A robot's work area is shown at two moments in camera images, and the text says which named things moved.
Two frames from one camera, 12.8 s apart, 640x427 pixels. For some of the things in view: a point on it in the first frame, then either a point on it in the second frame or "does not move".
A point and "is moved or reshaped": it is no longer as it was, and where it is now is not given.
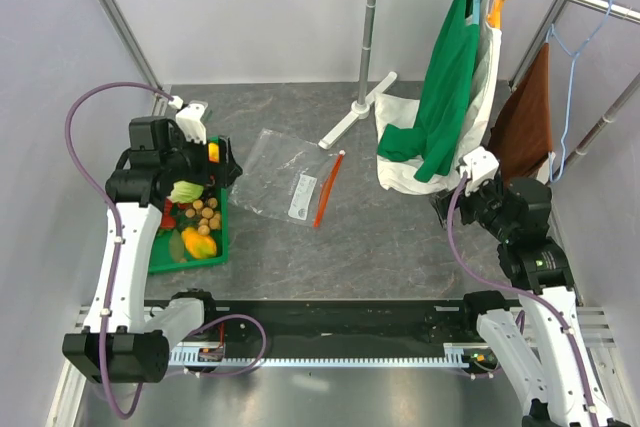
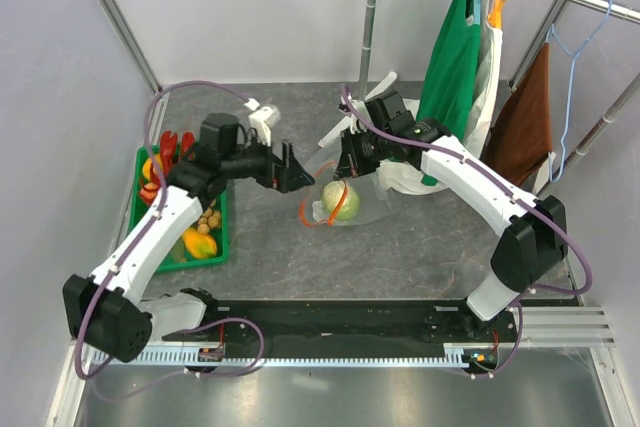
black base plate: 400,321 does not move
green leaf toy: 176,245 does not move
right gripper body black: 482,204 -> 368,148
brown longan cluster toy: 209,218 does not move
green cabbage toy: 185,192 is moved or reshaped
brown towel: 521,134 does not move
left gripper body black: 198,167 -> 259,166
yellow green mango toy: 199,245 does not move
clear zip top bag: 287,176 is moved or reshaped
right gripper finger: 441,201 -> 348,166
